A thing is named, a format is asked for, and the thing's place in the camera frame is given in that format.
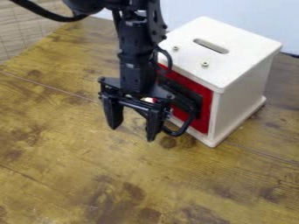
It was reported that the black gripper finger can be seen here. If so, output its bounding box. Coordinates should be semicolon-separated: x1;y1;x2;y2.
101;95;124;130
145;108;163;142

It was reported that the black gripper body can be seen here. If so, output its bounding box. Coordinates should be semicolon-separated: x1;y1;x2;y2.
97;77;175;119

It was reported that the black drawer handle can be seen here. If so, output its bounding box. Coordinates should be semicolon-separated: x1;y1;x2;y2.
157;76;202;137

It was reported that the red drawer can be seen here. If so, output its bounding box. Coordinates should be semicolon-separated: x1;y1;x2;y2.
159;70;212;137

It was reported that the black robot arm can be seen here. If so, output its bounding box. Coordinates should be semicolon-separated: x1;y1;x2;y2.
9;0;173;141

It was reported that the white wooden cabinet box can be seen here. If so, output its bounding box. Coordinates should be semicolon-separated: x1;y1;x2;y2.
160;17;282;147

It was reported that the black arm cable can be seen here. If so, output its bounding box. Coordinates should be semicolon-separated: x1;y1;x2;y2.
153;46;173;75

